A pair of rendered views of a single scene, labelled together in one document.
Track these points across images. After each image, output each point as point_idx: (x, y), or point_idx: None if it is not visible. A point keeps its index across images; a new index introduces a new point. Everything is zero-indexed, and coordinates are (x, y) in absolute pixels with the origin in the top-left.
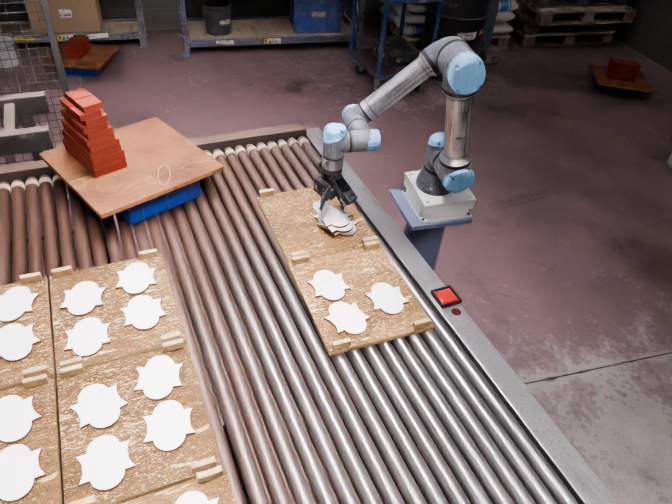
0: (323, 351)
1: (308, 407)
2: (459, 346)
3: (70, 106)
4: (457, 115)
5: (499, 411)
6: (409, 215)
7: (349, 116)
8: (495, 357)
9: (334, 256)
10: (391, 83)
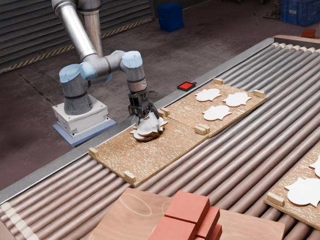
0: (265, 102)
1: (305, 93)
2: (218, 76)
3: (201, 238)
4: (99, 22)
5: (245, 63)
6: (103, 126)
7: (100, 62)
8: (215, 69)
9: (185, 122)
10: (81, 28)
